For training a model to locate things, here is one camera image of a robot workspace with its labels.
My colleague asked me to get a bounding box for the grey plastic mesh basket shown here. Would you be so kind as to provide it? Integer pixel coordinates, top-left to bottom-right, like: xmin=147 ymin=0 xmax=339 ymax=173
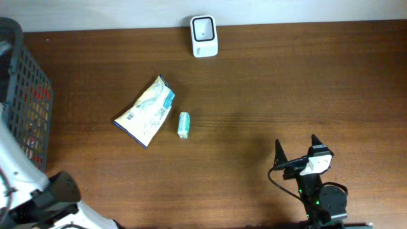
xmin=1 ymin=18 xmax=53 ymax=172

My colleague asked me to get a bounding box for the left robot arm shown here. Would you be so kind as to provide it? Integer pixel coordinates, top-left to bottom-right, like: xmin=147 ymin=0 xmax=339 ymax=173
xmin=1 ymin=119 xmax=123 ymax=229

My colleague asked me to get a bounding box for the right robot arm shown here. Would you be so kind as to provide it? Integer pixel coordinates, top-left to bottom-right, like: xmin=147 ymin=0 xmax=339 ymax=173
xmin=268 ymin=134 xmax=348 ymax=228

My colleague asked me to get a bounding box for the green tissue pack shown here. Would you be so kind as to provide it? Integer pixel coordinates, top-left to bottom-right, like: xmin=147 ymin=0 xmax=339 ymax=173
xmin=177 ymin=112 xmax=190 ymax=139

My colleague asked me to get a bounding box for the white barcode scanner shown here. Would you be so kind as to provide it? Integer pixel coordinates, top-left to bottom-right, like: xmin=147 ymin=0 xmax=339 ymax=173
xmin=190 ymin=15 xmax=219 ymax=58

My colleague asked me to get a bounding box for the cream snack bag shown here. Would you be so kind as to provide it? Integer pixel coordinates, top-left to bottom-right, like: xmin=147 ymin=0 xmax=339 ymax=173
xmin=113 ymin=74 xmax=176 ymax=148

